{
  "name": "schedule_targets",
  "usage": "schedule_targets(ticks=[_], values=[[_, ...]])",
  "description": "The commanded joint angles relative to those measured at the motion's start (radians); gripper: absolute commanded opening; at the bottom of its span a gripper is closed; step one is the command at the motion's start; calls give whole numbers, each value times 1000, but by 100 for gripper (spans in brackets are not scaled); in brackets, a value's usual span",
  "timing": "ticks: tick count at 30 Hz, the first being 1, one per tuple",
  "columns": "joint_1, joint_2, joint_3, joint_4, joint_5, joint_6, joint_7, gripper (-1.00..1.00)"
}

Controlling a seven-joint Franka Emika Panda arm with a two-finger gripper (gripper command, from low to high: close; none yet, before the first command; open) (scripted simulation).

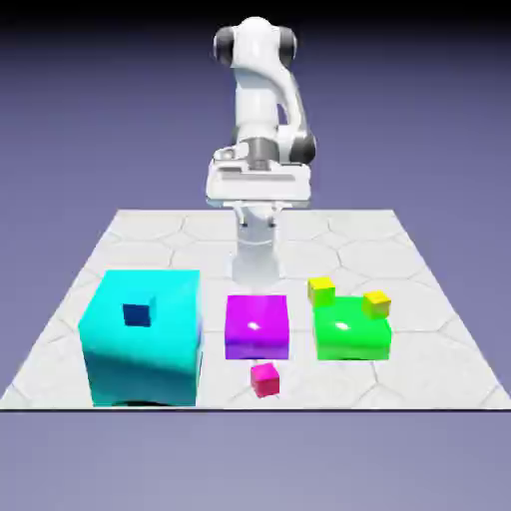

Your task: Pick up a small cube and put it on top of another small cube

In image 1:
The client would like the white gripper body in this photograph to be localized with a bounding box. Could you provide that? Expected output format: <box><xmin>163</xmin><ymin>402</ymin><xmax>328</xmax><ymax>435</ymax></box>
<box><xmin>205</xmin><ymin>159</ymin><xmax>312</xmax><ymax>210</ymax></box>

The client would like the large green box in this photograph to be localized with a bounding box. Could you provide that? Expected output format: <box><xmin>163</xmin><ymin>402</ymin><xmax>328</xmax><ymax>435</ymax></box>
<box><xmin>312</xmin><ymin>294</ymin><xmax>393</xmax><ymax>361</ymax></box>

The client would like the small yellow cube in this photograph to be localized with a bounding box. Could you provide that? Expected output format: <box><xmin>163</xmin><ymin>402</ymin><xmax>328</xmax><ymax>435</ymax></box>
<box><xmin>361</xmin><ymin>289</ymin><xmax>393</xmax><ymax>320</ymax></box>
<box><xmin>306</xmin><ymin>275</ymin><xmax>337</xmax><ymax>308</ymax></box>

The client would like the large purple box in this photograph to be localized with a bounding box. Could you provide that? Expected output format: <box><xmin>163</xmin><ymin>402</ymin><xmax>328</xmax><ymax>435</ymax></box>
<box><xmin>224</xmin><ymin>293</ymin><xmax>289</xmax><ymax>361</ymax></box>

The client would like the small blue cube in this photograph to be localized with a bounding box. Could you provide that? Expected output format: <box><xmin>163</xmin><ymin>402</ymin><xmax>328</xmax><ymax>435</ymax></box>
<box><xmin>122</xmin><ymin>302</ymin><xmax>153</xmax><ymax>328</ymax></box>

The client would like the large cyan box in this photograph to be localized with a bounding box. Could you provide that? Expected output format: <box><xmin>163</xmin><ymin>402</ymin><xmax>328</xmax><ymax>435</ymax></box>
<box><xmin>77</xmin><ymin>268</ymin><xmax>206</xmax><ymax>408</ymax></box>

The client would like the small pink cube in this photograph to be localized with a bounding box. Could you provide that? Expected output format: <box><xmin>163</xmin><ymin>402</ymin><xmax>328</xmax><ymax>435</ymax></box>
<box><xmin>250</xmin><ymin>361</ymin><xmax>281</xmax><ymax>399</ymax></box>

